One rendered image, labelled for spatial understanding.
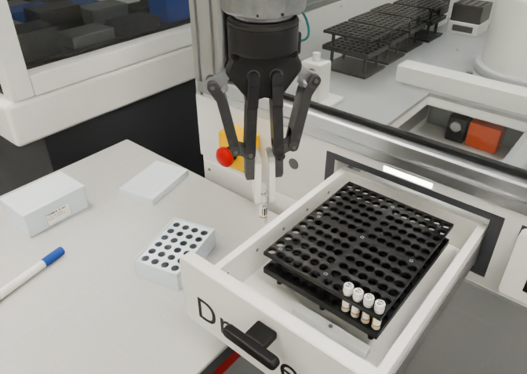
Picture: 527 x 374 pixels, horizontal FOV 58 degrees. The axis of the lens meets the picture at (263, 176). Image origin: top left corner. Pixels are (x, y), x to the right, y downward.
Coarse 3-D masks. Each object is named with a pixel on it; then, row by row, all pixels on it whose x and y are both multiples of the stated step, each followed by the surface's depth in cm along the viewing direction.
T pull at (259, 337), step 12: (228, 324) 52; (228, 336) 51; (240, 336) 51; (252, 336) 51; (264, 336) 51; (276, 336) 52; (252, 348) 49; (264, 348) 49; (264, 360) 49; (276, 360) 48
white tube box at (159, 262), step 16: (176, 224) 86; (192, 224) 85; (160, 240) 81; (176, 240) 82; (192, 240) 81; (208, 240) 82; (144, 256) 78; (160, 256) 80; (176, 256) 78; (144, 272) 77; (160, 272) 76; (176, 272) 75; (176, 288) 76
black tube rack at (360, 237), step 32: (352, 192) 76; (320, 224) 71; (352, 224) 69; (384, 224) 73; (416, 224) 68; (448, 224) 69; (320, 256) 67; (352, 256) 63; (384, 256) 67; (416, 256) 63; (320, 288) 62; (384, 288) 62; (352, 320) 58; (384, 320) 58
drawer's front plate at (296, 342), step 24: (192, 264) 58; (192, 288) 60; (216, 288) 56; (240, 288) 54; (192, 312) 63; (216, 312) 59; (240, 312) 55; (264, 312) 52; (288, 312) 52; (216, 336) 62; (288, 336) 50; (312, 336) 49; (288, 360) 52; (312, 360) 49; (336, 360) 47; (360, 360) 46
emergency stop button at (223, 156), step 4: (220, 148) 88; (224, 148) 88; (216, 152) 89; (220, 152) 88; (224, 152) 88; (228, 152) 88; (216, 156) 89; (220, 156) 88; (224, 156) 88; (228, 156) 88; (232, 156) 88; (220, 160) 89; (224, 160) 88; (228, 160) 88; (232, 160) 88; (220, 164) 90; (224, 164) 89; (228, 164) 88
